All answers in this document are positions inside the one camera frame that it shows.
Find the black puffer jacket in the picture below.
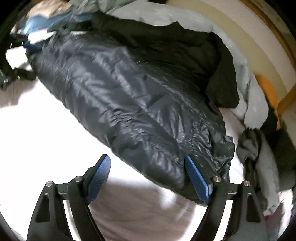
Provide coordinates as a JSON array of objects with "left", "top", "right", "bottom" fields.
[{"left": 27, "top": 21, "right": 234, "bottom": 204}]

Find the cream crumpled cloth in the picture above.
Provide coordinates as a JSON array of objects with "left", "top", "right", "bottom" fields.
[{"left": 27, "top": 0, "right": 72, "bottom": 19}]

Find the grey garment pile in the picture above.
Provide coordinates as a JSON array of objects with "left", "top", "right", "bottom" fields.
[{"left": 236, "top": 128, "right": 295, "bottom": 216}]

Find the orange pillow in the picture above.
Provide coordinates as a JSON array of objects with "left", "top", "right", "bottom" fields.
[{"left": 256, "top": 75, "right": 278, "bottom": 110}]

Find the light grey-blue duvet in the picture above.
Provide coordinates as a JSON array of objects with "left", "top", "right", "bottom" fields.
[{"left": 71, "top": 1, "right": 268, "bottom": 129}]

